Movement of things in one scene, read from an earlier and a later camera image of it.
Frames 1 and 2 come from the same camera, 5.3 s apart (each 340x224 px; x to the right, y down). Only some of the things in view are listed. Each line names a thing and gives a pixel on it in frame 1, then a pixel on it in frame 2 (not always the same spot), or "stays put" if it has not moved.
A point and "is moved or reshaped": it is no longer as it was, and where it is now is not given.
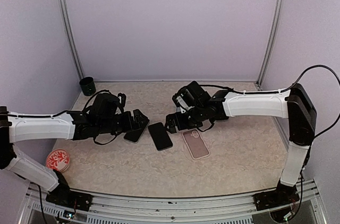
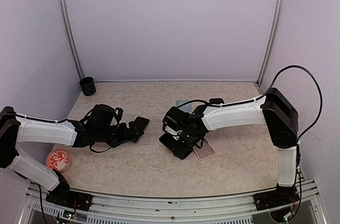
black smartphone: x=160 y=136 is moved or reshaped
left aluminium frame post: x=66 y=22 stays put
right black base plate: x=276 y=197 stays put
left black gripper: x=129 y=125 → x=125 y=136
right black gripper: x=170 y=120 → x=180 y=151
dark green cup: x=87 y=85 stays put
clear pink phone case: x=195 y=144 is moved or reshaped
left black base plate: x=70 y=199 stays put
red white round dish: x=58 y=159 stays put
